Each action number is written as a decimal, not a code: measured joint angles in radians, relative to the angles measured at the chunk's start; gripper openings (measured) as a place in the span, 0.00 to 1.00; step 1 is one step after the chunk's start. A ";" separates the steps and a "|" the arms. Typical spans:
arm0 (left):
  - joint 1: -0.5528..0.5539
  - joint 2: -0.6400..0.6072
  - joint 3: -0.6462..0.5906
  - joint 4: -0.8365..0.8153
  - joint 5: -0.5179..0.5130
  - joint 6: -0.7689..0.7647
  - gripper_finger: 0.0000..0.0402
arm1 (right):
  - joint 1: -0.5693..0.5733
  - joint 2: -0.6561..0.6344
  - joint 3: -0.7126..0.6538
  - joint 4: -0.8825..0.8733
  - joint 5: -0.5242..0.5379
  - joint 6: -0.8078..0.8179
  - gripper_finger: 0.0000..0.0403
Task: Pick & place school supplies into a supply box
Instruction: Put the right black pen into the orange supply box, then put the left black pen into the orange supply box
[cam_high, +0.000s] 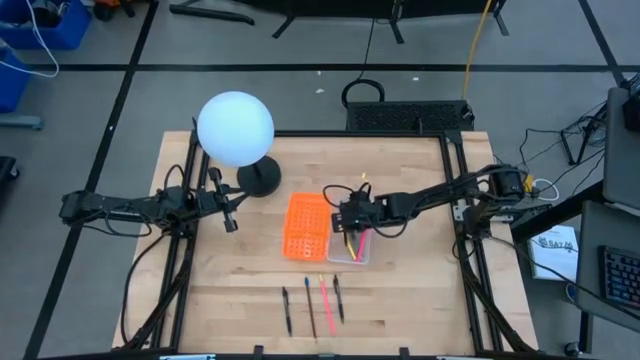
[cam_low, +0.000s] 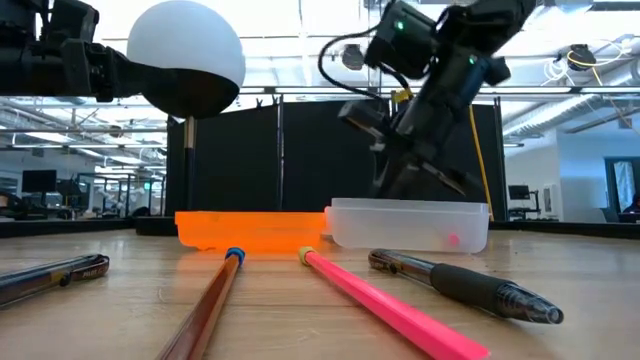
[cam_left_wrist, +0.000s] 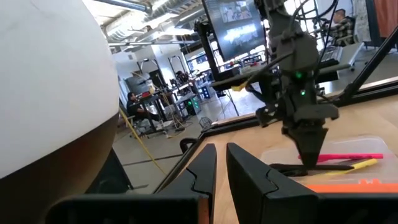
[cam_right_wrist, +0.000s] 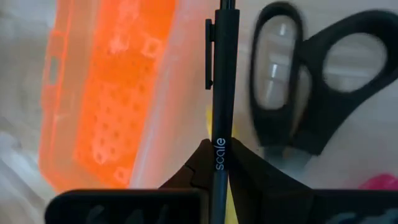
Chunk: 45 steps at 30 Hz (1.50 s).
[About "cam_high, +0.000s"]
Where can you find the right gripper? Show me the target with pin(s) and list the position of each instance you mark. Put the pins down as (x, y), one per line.
(362, 210)

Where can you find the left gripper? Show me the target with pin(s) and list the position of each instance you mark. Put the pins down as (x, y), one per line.
(212, 202)

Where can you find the pink highlighter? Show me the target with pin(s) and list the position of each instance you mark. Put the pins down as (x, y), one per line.
(362, 247)

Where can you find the yellow highlighter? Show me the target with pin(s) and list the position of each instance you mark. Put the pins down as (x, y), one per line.
(352, 250)

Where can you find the clear plastic supply box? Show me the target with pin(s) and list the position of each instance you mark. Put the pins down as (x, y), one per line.
(340, 255)

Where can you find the orange perforated plastic lid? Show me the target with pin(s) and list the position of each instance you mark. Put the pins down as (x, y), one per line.
(305, 230)

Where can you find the black gel pen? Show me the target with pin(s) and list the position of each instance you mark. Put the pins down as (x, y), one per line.
(286, 310)
(339, 300)

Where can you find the brown pencil blue eraser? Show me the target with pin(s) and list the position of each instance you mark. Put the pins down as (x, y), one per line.
(310, 308)

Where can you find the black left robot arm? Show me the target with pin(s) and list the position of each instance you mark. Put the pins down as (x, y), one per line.
(100, 202)

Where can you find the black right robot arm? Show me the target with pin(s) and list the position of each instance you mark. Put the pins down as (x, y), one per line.
(430, 197)

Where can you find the white globe lamp black base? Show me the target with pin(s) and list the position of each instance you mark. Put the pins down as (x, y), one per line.
(235, 127)

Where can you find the pink pencil yellow eraser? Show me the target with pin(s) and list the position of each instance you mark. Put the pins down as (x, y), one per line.
(327, 305)

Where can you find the black mesh computer case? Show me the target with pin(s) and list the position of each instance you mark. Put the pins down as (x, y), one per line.
(410, 116)

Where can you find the black table clamp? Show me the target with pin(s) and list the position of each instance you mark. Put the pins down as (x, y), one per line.
(258, 351)
(404, 352)

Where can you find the yellow plug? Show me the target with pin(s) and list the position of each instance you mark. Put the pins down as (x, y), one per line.
(529, 184)

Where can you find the black partition foot bar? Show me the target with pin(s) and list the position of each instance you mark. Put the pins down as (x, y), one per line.
(210, 13)

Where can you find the white printed booklet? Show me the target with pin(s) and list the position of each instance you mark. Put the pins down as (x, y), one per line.
(555, 255)

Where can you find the black partition panel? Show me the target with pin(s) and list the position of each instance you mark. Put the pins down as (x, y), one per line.
(325, 6)

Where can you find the grey shelf base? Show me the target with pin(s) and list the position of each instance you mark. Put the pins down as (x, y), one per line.
(20, 122)

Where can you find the black floor object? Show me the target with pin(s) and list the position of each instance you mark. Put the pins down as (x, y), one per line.
(7, 172)

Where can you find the large blue storage bin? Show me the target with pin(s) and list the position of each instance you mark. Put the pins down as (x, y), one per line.
(70, 30)

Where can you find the grey desk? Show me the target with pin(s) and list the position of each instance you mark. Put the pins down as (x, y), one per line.
(622, 150)
(595, 230)

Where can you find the black keyboard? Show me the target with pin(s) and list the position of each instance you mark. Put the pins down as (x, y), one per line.
(622, 277)

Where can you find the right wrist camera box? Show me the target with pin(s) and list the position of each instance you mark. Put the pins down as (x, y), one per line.
(338, 222)

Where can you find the black metal rig frame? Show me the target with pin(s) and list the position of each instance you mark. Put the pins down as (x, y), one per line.
(350, 134)

